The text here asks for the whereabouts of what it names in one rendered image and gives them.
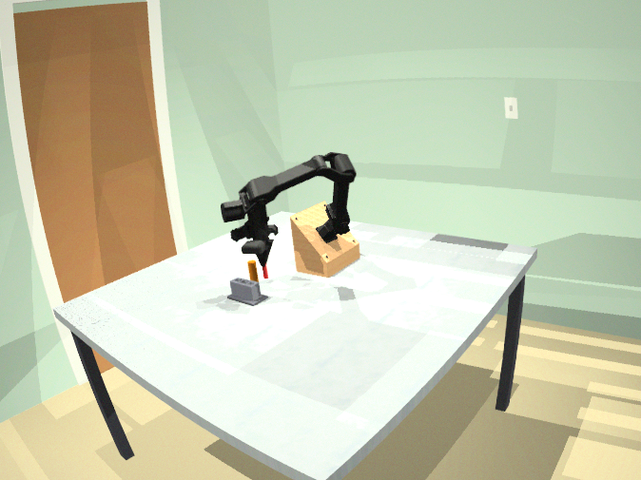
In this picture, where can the orange cylinder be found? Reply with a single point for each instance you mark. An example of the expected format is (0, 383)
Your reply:
(252, 270)

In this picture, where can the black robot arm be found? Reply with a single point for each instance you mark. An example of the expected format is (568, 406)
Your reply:
(265, 189)

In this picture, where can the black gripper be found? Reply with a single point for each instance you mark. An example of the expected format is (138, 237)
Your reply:
(261, 244)

